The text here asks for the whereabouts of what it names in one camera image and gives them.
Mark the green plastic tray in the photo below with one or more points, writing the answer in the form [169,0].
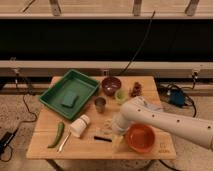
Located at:
[84,86]

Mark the black power adapter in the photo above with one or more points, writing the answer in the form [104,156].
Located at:
[5,140]

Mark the green sponge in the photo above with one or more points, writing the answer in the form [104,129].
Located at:
[69,99]

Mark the small metal cup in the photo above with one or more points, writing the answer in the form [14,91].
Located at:
[100,103]

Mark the blue power box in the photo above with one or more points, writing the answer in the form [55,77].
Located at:
[177,98]

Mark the white cylindrical cup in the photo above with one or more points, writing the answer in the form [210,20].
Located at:
[79,125]

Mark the purple bowl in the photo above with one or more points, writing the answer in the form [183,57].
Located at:
[110,85]

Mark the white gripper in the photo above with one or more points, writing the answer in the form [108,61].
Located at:
[117,142]

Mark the wooden chalkboard eraser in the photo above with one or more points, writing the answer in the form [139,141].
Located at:
[102,139]

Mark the orange bowl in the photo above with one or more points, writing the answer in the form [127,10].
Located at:
[140,138]

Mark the brown pine cone toy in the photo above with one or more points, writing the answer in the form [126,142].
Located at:
[137,90]

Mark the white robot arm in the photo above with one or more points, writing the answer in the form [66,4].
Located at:
[196,130]

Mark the silver spoon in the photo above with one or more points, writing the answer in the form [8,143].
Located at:
[63,143]

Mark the small green cup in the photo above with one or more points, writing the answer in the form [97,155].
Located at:
[120,96]

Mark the wooden folding table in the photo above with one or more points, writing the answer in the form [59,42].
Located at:
[86,147]

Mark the green chili pepper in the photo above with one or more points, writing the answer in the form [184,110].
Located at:
[58,136]

